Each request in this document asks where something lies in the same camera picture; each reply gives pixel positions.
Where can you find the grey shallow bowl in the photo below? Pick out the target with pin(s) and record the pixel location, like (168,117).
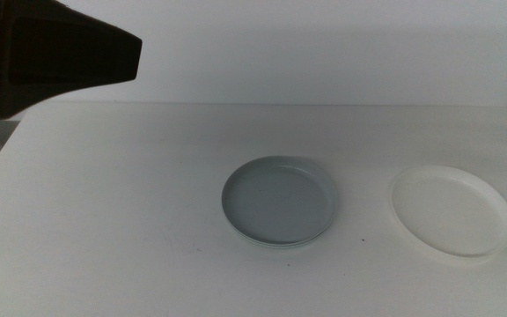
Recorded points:
(280,198)

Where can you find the pale green shallow bowl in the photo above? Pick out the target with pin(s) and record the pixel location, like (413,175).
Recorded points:
(280,246)

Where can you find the white shallow bowl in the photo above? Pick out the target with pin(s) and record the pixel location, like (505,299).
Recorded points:
(449,211)

